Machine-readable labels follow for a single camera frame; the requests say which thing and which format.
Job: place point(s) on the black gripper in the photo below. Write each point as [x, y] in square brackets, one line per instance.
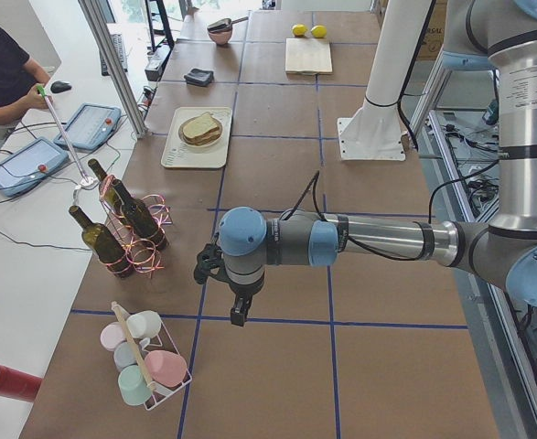
[243, 291]

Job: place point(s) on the bread slice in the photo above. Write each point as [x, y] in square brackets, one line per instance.
[200, 126]
[205, 139]

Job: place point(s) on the white round plate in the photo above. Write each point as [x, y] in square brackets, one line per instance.
[180, 130]

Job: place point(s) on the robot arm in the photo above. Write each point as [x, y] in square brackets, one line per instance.
[502, 251]

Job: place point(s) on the beige bear serving tray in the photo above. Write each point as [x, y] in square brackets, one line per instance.
[179, 154]

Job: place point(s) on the white cup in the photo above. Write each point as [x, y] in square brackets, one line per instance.
[144, 324]

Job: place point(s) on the grey cup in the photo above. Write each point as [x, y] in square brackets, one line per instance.
[123, 356]

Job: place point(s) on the light pink cup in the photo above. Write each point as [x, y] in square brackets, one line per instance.
[112, 336]

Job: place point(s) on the mint green cup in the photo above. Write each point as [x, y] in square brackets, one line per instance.
[132, 386]

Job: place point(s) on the dark green wine bottle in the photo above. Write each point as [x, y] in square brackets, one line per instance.
[104, 245]

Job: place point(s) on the grey folded cloth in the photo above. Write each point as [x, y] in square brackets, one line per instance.
[199, 77]

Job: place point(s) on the blue teach pendant tablet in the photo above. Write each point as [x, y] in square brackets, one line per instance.
[27, 167]

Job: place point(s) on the wooden cutting board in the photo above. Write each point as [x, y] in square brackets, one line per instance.
[310, 56]

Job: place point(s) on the red cylinder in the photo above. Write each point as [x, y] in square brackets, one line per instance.
[18, 385]

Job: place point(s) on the pink bowl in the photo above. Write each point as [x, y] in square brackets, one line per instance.
[221, 38]

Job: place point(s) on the yellow lemon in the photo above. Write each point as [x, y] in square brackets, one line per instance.
[299, 30]
[319, 31]

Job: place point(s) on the metal spoon in bowl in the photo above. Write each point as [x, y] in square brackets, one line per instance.
[236, 20]

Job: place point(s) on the black computer mouse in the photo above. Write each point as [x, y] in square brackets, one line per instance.
[60, 86]

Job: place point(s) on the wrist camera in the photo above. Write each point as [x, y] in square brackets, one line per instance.
[210, 263]

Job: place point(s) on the white wire cup rack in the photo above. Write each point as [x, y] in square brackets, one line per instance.
[141, 347]

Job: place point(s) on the copper wire bottle rack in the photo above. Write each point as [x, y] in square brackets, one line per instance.
[142, 253]

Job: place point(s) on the white camera pole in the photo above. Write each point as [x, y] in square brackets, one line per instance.
[87, 182]

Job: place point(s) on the aluminium frame post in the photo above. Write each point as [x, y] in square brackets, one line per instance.
[96, 21]

